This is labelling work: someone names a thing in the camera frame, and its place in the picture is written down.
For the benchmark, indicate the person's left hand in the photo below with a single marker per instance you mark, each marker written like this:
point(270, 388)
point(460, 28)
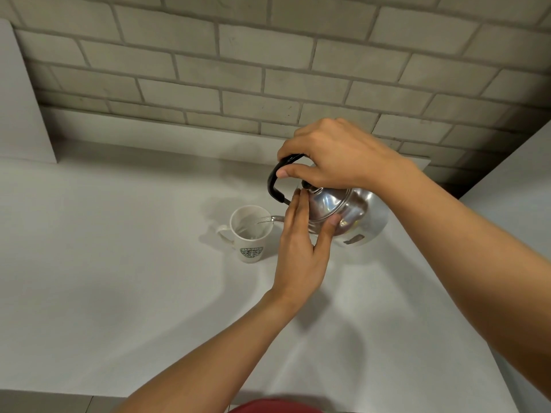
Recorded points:
point(299, 262)

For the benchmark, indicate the person's right hand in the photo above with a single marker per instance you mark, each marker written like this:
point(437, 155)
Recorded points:
point(348, 159)

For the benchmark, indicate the person's left thumb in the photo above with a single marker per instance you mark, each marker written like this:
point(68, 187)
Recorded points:
point(329, 234)

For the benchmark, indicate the person's right thumb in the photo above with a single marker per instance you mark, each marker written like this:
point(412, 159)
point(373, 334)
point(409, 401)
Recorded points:
point(292, 171)

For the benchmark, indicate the steel kettle lid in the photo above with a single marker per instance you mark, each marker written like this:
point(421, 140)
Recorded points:
point(331, 204)

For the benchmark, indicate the person's right forearm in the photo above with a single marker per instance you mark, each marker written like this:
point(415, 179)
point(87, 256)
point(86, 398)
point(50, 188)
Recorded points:
point(473, 262)

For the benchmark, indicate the person's left forearm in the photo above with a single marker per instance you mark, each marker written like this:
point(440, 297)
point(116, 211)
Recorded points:
point(215, 361)

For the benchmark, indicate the white mug with green logo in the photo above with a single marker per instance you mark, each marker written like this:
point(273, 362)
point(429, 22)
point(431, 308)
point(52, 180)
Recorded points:
point(252, 249)

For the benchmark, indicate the person's red shirt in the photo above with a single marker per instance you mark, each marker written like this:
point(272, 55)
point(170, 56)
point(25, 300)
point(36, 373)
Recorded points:
point(275, 406)

